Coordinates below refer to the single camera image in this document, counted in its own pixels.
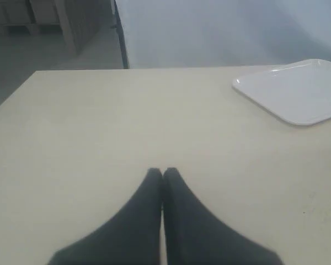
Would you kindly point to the black backdrop stand pole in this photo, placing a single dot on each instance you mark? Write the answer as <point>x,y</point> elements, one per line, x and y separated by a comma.
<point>120,32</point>

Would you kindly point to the white plastic tray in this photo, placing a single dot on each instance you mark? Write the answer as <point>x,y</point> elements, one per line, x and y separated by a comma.
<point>298,93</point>

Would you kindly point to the white backdrop cloth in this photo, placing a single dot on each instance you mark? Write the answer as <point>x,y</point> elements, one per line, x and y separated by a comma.
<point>160,34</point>

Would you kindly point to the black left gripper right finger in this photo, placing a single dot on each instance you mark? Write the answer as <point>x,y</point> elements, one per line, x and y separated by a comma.
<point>195,236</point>

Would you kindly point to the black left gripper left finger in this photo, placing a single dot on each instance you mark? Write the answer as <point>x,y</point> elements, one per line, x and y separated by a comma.
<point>131,236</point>

